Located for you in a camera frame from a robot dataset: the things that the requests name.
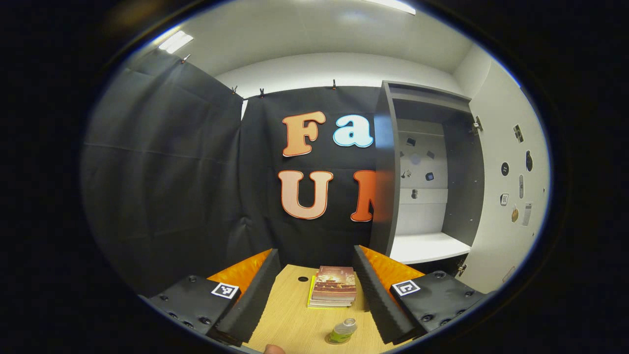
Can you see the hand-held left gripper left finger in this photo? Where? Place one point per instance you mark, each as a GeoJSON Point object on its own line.
{"type": "Point", "coordinates": [248, 305]}

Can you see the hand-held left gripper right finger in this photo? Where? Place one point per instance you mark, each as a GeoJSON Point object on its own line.
{"type": "Point", "coordinates": [381, 305]}

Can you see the small clear green bottle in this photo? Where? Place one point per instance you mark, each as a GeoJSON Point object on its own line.
{"type": "Point", "coordinates": [344, 330]}

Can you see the beige cabinet door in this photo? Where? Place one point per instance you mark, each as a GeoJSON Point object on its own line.
{"type": "Point", "coordinates": [496, 236]}

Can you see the white cabinet shelf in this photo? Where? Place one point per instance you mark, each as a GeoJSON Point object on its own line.
{"type": "Point", "coordinates": [425, 247]}

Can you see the metal door hinge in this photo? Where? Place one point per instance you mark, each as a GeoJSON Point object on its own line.
{"type": "Point", "coordinates": [475, 125]}
{"type": "Point", "coordinates": [461, 268]}

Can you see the dark grey cabinet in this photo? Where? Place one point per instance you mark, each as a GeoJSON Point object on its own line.
{"type": "Point", "coordinates": [383, 187]}

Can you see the red brown cover book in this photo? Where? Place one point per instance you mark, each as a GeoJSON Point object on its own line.
{"type": "Point", "coordinates": [335, 285]}

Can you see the black backdrop cloth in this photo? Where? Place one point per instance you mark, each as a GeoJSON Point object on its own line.
{"type": "Point", "coordinates": [172, 172]}

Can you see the ceiling light panel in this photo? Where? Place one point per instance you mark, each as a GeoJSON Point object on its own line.
{"type": "Point", "coordinates": [175, 42]}
{"type": "Point", "coordinates": [393, 6]}

